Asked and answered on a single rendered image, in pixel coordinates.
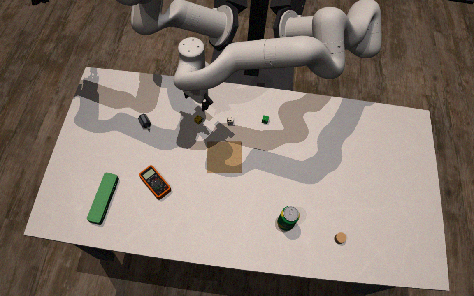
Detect green soda can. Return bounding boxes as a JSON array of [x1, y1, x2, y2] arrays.
[[277, 206, 300, 231]]

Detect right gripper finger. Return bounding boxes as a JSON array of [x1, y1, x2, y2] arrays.
[[31, 0, 49, 5]]

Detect orange multimeter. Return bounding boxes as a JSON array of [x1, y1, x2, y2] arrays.
[[139, 165, 171, 199]]

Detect tan flat mat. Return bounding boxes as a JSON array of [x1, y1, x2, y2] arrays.
[[207, 141, 242, 173]]

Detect yellow die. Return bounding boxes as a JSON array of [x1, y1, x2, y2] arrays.
[[194, 115, 202, 124]]

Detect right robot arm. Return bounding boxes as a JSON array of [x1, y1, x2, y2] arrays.
[[116, 0, 233, 46]]

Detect green pencil case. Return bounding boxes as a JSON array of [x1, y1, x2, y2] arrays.
[[87, 172, 119, 225]]

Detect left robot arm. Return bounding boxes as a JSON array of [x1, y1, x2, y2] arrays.
[[174, 0, 382, 91]]

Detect brown cylinder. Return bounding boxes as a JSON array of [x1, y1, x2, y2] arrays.
[[335, 232, 346, 244]]

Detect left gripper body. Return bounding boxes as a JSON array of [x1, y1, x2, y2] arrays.
[[183, 90, 208, 104]]

